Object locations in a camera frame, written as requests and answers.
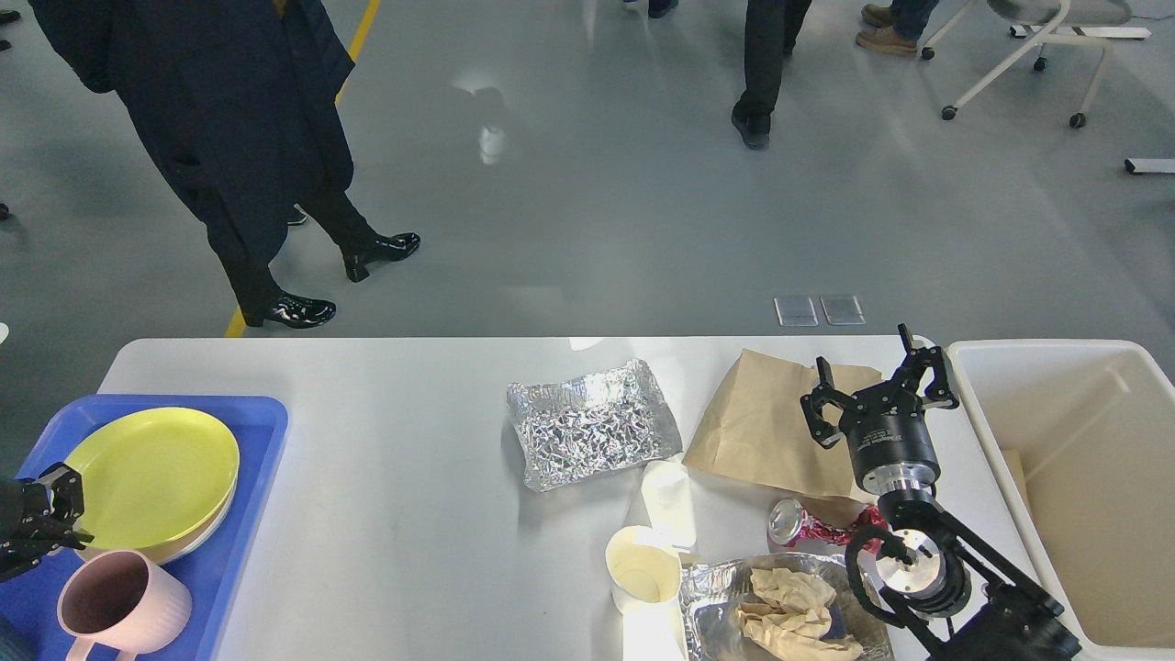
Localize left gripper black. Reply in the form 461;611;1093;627
0;463;94;584

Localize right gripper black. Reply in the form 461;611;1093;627
799;323;960;497

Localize pink mug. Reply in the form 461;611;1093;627
56;551;193;660

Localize yellow plastic plate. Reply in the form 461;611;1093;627
63;407;241;551

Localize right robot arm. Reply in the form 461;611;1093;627
799;325;1081;660

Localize right floor outlet plate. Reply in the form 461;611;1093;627
820;296;866;326

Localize floor outlet plate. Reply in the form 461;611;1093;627
773;296;820;328
820;296;866;326

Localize blue plastic tray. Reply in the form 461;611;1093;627
1;394;288;660

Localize brown paper bag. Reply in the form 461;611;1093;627
684;350;877;505

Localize left floor outlet plate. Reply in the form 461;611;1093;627
773;296;820;328

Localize pink plate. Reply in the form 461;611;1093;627
73;477;240;566

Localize crushed red soda can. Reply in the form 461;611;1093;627
767;499;889;547

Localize white plastic bin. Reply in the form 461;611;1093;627
946;339;1174;660

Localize white paper cup lying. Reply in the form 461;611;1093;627
642;460;698;552

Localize foil tray with paper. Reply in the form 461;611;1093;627
680;552;895;660

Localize white paper cup upright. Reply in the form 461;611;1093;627
605;524;682;615

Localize crumpled foil tray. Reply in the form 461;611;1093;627
506;359;684;493

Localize white furniture leg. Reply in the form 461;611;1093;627
1124;156;1175;175

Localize person in brown shoes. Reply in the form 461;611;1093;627
855;0;940;56

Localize person in light jacket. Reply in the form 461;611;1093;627
732;1;811;151

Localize white rolling chair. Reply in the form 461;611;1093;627
920;1;1132;129

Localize person in navy trousers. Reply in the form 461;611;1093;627
622;0;679;18

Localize person in dark coat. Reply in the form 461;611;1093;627
32;1;422;328

